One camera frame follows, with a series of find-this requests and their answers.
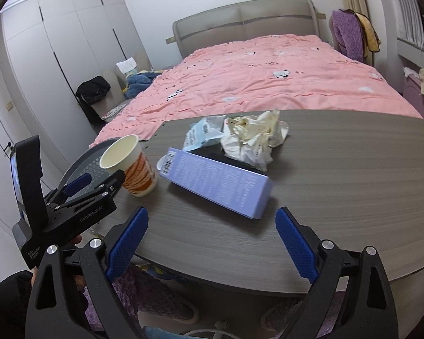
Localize person's left hand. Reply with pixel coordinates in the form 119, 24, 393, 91
29, 234, 88, 290

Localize purple cardboard box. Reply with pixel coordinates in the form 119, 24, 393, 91
157, 148, 272, 220

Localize grey perforated trash basket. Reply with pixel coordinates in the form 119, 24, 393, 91
10, 136, 115, 249

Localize red white paper cup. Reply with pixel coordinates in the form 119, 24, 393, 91
99, 135, 157, 197

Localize purple fuzzy slipper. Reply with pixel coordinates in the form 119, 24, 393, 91
82, 264, 201, 332

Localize purple garment on chair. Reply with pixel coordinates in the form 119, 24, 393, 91
332, 10, 364, 62

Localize purple storage box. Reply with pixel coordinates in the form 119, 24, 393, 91
403, 75, 424, 118

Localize yellow garment on chair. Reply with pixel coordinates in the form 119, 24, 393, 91
354, 12, 381, 59

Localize grey upholstered headboard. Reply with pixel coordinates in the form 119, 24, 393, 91
172, 0, 320, 57

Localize white paper on chair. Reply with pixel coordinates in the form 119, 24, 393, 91
116, 57, 137, 74

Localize blue blanket pile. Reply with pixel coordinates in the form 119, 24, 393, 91
123, 72, 160, 99

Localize magazine on armchair seat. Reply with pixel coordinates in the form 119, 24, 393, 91
102, 107, 122, 121

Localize beige armchair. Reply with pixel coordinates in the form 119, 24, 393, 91
92, 51, 152, 117

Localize cream paper bag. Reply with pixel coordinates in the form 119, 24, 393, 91
220, 109, 289, 171

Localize white sheer curtain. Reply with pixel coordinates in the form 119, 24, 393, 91
394, 0, 424, 47

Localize pink duvet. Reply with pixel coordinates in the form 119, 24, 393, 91
93, 34, 420, 145

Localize black clothes on chair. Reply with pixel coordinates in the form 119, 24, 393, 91
75, 76, 111, 126

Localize light blue plastic package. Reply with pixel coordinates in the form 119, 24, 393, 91
182, 115, 225, 151

